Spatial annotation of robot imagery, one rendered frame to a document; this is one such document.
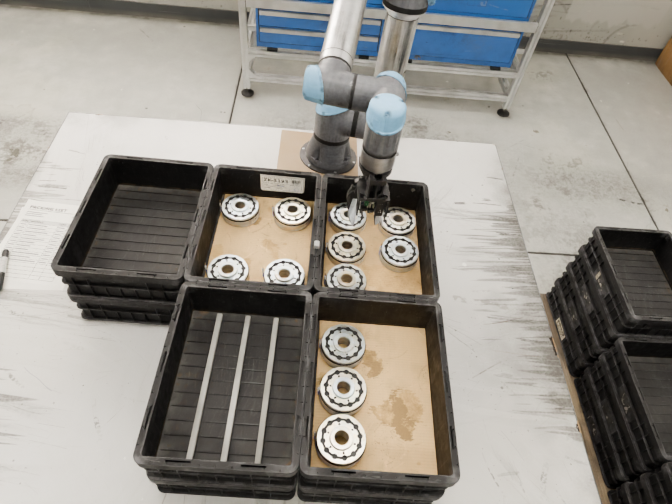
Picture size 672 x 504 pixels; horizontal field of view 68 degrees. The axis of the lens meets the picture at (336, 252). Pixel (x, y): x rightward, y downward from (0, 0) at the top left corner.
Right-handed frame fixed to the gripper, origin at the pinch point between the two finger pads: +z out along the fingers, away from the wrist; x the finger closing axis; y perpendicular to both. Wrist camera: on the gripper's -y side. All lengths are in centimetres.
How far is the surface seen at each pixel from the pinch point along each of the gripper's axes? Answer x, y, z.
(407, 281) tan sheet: 12.7, 9.2, 14.1
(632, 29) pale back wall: 231, -265, 74
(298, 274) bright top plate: -16.0, 9.6, 11.2
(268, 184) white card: -24.8, -20.0, 8.7
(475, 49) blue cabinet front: 87, -186, 55
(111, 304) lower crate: -62, 15, 17
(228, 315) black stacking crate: -32.8, 20.0, 14.2
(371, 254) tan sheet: 3.9, 0.4, 14.0
